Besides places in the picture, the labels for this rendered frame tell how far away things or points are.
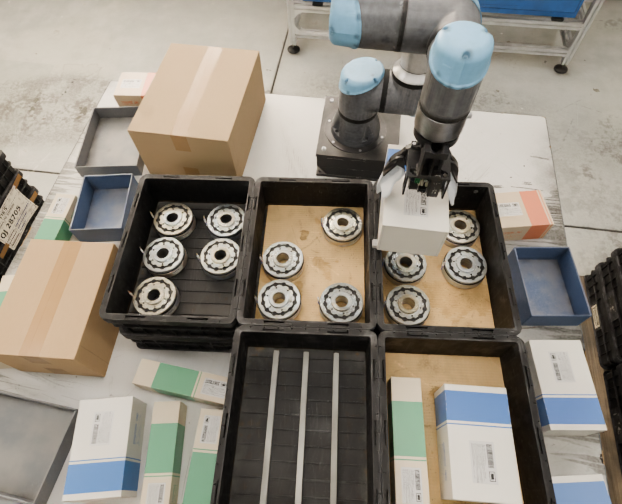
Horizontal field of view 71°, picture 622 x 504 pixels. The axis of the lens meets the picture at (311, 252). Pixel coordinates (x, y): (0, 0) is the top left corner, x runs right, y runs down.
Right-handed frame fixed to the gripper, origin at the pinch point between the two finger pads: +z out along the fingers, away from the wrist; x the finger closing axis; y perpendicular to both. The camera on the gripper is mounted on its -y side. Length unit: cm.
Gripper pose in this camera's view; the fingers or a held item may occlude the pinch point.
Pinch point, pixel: (414, 193)
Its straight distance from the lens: 89.5
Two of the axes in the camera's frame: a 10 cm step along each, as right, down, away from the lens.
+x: 9.9, 1.2, -0.9
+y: -1.4, 8.7, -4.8
